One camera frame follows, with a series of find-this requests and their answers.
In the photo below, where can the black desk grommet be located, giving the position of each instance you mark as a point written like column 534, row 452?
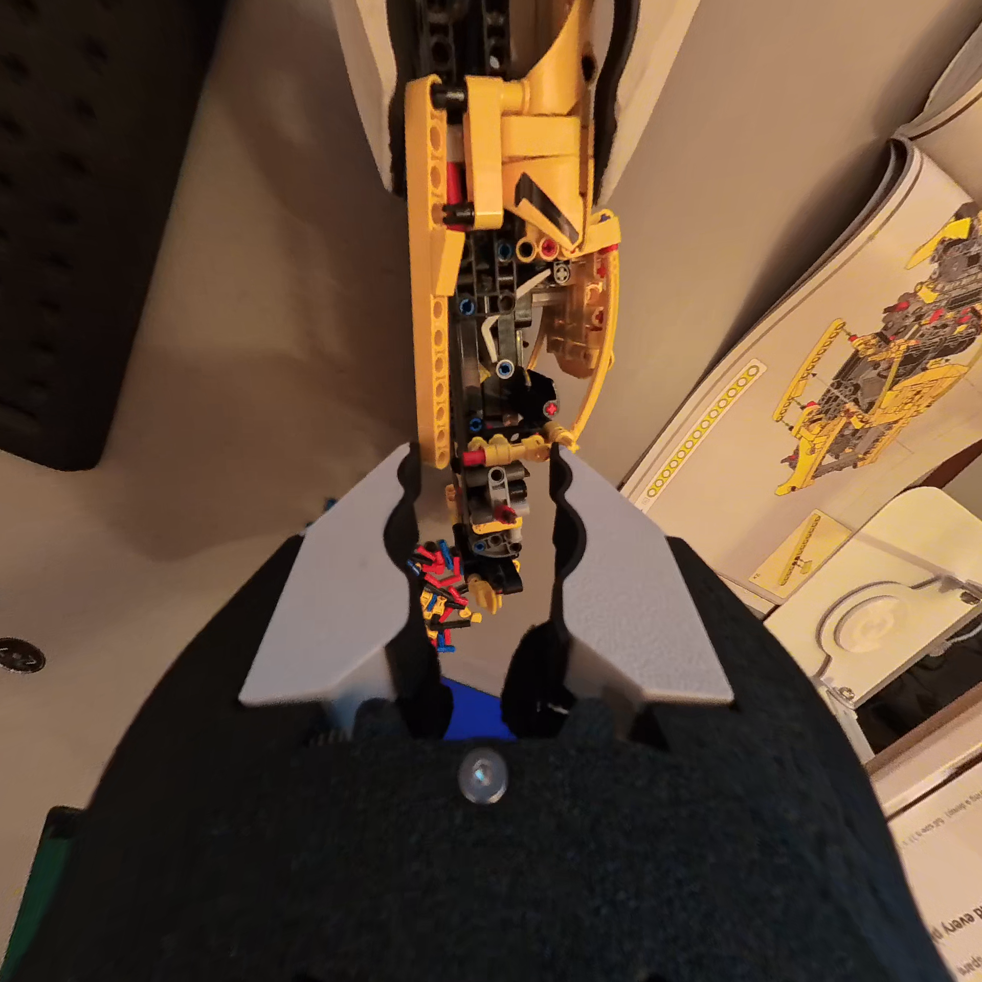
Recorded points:
column 21, row 657

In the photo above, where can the blue plastic bin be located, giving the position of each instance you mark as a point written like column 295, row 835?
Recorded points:
column 472, row 713

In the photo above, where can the yellow brick car model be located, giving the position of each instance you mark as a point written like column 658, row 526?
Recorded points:
column 437, row 307

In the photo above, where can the grey desk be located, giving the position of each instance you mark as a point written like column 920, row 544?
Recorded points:
column 230, row 345

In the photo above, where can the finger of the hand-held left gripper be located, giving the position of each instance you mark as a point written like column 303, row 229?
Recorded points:
column 368, row 46
column 652, row 46

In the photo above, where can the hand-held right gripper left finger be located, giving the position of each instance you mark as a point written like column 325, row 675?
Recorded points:
column 330, row 614

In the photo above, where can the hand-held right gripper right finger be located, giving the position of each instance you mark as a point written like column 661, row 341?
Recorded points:
column 644, row 614

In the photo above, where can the black perforated chair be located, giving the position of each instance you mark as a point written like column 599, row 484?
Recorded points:
column 61, row 230

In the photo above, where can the open instruction booklet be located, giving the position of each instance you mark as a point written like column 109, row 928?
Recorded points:
column 767, row 429

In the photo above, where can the large pile of brick pins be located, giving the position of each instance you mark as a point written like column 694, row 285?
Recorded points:
column 441, row 568

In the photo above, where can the green box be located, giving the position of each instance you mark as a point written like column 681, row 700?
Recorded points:
column 50, row 859

